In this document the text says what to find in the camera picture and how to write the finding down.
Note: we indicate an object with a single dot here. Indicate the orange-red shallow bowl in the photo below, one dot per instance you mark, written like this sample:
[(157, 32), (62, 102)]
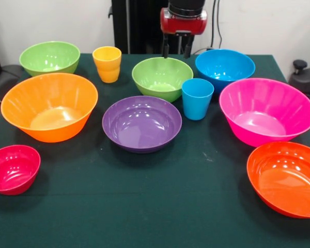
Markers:
[(286, 180)]

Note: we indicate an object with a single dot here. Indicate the large magenta bowl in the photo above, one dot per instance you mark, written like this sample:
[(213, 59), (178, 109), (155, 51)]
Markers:
[(266, 111)]

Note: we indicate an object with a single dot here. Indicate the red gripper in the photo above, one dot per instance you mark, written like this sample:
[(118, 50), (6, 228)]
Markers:
[(183, 24)]

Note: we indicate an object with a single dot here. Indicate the purple bowl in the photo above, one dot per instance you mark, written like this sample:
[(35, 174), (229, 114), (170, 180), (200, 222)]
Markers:
[(142, 124)]

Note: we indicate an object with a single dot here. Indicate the large orange bowl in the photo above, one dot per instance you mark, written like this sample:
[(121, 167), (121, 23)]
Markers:
[(49, 103)]

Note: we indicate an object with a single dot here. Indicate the blue cup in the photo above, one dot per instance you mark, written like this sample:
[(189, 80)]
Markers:
[(197, 103)]

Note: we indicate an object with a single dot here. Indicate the yellow cup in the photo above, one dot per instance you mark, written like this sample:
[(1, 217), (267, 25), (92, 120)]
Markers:
[(107, 67)]

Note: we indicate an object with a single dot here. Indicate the small crimson bowl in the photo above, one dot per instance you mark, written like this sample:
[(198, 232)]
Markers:
[(13, 168)]

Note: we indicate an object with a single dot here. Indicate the dark green table cloth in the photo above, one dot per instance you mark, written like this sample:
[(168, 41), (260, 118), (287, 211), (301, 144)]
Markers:
[(155, 201)]

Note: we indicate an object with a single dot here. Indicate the blue bowl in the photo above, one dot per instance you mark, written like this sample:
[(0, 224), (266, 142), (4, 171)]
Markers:
[(222, 64)]

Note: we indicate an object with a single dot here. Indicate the black stand base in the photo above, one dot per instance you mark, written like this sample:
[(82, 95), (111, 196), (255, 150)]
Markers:
[(304, 77), (5, 80)]

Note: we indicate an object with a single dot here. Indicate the green bowl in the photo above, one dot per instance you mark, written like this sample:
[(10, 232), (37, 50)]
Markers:
[(161, 77), (49, 56)]

